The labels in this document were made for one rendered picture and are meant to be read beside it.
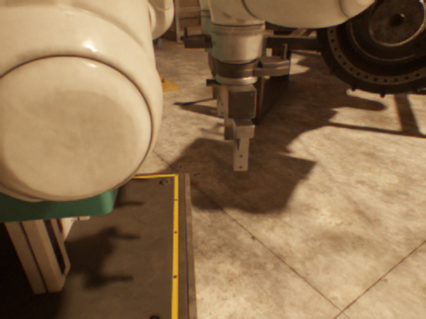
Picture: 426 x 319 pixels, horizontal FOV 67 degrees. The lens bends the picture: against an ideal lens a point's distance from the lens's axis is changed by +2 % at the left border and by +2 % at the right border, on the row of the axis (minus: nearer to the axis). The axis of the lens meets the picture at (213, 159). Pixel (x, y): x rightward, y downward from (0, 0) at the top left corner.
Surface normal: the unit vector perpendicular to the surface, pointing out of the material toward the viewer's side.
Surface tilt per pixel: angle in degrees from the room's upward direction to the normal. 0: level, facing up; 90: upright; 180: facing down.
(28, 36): 49
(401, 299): 0
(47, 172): 94
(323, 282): 0
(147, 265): 0
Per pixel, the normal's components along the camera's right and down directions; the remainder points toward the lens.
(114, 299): -0.01, -0.87
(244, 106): 0.10, 0.49
